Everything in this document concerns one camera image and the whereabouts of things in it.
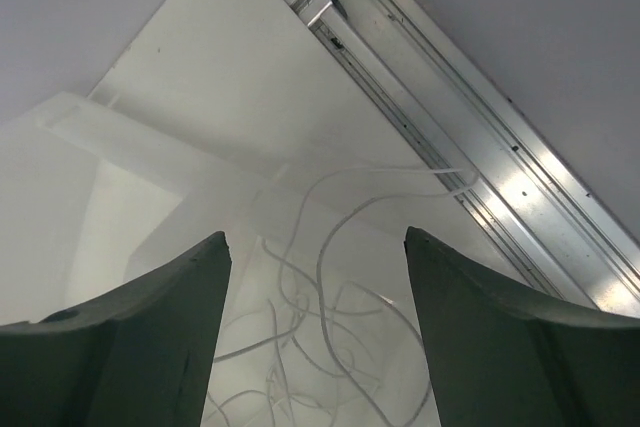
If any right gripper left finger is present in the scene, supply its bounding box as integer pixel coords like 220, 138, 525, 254
1, 232, 232, 426

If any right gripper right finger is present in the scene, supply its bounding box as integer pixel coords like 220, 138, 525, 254
404, 227, 639, 426

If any white foam compartment tray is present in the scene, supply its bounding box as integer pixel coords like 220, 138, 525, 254
1, 93, 438, 426

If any white wire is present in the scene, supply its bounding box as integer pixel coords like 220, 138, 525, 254
204, 162, 479, 427

